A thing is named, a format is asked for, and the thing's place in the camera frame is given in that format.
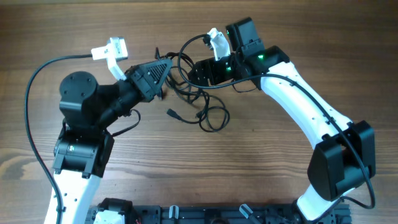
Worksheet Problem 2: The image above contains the thin black USB cable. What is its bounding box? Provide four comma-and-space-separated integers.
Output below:
166, 86, 231, 133

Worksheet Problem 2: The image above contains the thick black HDMI cable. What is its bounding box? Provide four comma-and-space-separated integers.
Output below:
154, 47, 206, 125

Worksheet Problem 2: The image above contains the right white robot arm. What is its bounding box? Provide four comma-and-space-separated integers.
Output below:
188, 17, 376, 223

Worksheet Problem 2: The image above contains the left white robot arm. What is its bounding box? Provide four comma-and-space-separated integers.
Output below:
45, 58, 172, 223

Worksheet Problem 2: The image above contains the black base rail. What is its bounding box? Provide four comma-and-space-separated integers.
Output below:
86, 203, 352, 224

